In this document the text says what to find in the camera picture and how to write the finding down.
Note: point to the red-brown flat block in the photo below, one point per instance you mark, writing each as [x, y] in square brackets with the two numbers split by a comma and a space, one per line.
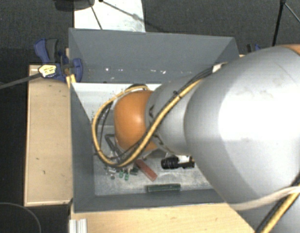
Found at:
[147, 170]

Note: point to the black cylinder on white bracket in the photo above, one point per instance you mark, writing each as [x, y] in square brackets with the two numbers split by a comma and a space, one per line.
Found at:
[169, 163]

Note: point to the grey metal bin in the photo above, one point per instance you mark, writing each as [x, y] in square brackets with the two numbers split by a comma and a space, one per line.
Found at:
[145, 50]

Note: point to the dark green flat block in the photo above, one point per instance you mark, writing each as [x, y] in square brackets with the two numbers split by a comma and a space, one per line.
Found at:
[163, 188]

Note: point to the pale wood board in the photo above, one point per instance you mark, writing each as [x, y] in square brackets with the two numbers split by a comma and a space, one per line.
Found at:
[48, 142]

